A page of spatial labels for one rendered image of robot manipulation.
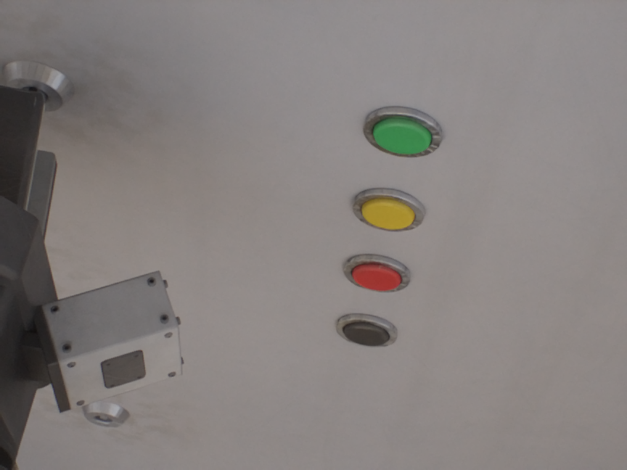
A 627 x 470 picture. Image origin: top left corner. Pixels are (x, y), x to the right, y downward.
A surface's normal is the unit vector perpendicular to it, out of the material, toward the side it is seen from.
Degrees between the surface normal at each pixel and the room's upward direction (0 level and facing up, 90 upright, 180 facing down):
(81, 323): 0
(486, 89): 90
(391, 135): 90
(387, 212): 90
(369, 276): 90
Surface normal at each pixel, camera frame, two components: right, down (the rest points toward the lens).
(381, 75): -0.17, 0.86
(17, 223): 0.74, -0.22
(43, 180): 0.06, -0.48
